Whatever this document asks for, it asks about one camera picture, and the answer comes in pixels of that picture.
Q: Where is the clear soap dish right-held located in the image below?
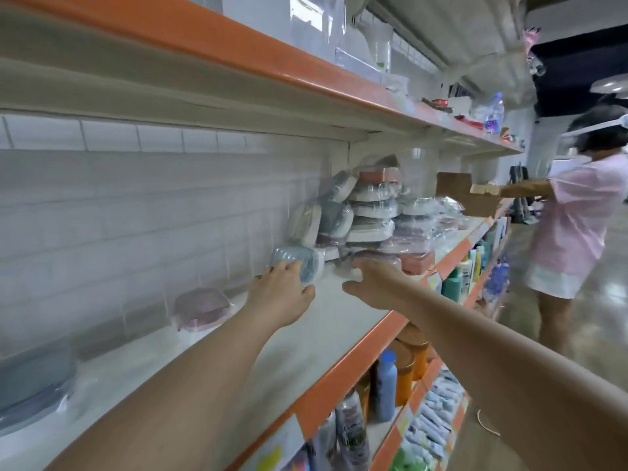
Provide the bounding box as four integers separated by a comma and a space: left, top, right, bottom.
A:
334, 248, 406, 283

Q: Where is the orange metal store shelving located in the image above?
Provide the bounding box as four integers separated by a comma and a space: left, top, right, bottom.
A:
0, 0, 541, 471

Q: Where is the person's left hand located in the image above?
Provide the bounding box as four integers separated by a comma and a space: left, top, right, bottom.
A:
240, 262, 317, 332

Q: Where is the brown cardboard box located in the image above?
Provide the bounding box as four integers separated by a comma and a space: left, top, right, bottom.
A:
436, 171, 504, 218

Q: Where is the clear bottle blue cap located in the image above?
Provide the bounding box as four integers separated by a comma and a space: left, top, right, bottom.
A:
483, 91, 506, 136

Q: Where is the blue plastic bottle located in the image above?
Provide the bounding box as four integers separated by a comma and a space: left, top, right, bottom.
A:
371, 348, 400, 424

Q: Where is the white power cable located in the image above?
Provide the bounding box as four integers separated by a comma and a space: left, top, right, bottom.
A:
476, 407, 504, 438

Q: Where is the pink soap dish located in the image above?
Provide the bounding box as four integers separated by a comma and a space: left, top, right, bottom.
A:
171, 286, 236, 334

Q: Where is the person's left forearm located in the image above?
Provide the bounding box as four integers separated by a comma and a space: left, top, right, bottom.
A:
44, 309, 276, 471

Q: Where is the person's right forearm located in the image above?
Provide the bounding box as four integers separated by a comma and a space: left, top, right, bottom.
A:
387, 284, 628, 471

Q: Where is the pile of soap dishes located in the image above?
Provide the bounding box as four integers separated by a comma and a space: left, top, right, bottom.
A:
287, 154, 468, 277

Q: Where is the pink plastic item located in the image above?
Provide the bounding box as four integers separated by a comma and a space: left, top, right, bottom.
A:
522, 26, 544, 57

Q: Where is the clear acrylic tray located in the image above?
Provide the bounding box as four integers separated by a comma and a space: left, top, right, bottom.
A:
334, 46, 386, 84

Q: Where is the round ceiling light panel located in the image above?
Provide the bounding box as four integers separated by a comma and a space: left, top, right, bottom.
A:
589, 73, 628, 96

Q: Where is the row of assorted bottles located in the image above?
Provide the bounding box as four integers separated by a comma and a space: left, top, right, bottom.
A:
440, 215, 512, 310

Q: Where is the person's right hand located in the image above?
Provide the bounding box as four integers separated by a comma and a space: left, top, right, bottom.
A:
340, 258, 413, 315

